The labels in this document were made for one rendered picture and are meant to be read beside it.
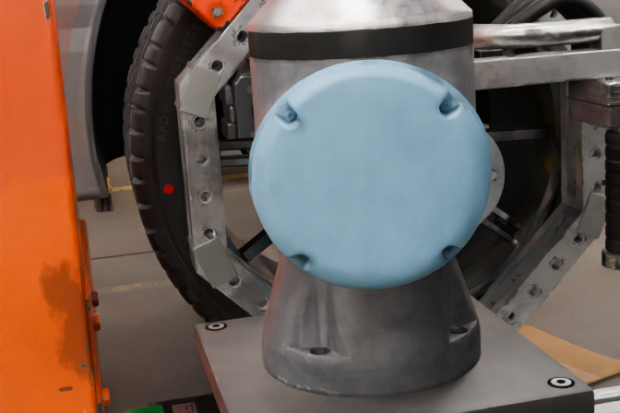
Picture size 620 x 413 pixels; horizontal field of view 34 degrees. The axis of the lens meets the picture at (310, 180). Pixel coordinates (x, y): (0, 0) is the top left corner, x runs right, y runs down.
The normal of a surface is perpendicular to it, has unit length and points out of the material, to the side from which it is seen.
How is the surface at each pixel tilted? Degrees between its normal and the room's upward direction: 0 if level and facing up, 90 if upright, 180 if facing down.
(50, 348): 90
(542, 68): 90
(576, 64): 90
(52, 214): 90
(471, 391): 0
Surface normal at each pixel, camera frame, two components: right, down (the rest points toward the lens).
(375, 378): -0.03, 0.21
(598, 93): -0.97, 0.11
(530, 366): -0.07, -0.98
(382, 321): 0.04, -0.11
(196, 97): 0.22, 0.18
